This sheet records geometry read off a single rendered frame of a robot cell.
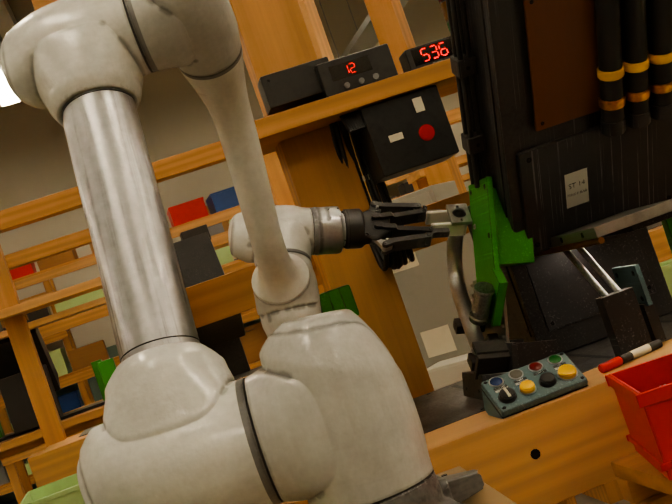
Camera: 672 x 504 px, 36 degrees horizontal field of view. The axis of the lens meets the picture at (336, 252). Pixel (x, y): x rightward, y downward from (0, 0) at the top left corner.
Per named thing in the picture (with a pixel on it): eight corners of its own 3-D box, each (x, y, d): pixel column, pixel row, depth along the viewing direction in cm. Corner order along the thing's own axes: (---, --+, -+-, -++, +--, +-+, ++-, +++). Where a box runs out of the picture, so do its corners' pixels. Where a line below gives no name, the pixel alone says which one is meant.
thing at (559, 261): (678, 310, 206) (621, 151, 206) (542, 362, 200) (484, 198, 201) (637, 312, 224) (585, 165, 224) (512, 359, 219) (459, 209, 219)
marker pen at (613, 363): (658, 347, 173) (655, 338, 173) (664, 347, 172) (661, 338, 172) (599, 374, 168) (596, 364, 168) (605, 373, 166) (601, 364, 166)
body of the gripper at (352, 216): (346, 229, 187) (396, 225, 188) (339, 199, 193) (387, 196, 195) (344, 259, 192) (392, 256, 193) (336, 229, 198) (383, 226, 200)
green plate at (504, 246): (540, 290, 184) (529, 174, 185) (496, 293, 183) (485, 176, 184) (518, 292, 195) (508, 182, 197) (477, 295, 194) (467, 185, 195)
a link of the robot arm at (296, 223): (305, 226, 199) (315, 282, 191) (225, 232, 196) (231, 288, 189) (309, 191, 190) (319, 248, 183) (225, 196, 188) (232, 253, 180)
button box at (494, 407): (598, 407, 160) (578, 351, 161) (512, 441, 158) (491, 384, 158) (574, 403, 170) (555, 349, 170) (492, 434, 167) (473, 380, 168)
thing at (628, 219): (684, 214, 171) (678, 196, 171) (599, 245, 168) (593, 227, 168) (591, 235, 209) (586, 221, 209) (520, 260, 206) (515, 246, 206)
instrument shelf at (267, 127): (641, 16, 219) (635, -2, 219) (242, 144, 203) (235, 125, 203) (594, 48, 243) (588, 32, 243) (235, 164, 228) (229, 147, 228)
